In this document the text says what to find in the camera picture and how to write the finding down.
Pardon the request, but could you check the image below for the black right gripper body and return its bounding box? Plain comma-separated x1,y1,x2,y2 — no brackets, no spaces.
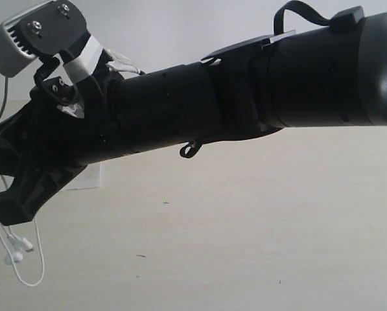
10,48,129,202

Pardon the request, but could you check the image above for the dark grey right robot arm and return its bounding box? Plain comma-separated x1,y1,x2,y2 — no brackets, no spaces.
0,1,387,226

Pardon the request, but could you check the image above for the clear plastic storage box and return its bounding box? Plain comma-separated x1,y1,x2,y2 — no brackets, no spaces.
62,163,103,191

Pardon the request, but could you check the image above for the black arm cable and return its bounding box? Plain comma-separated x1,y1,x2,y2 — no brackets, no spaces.
273,0,366,35

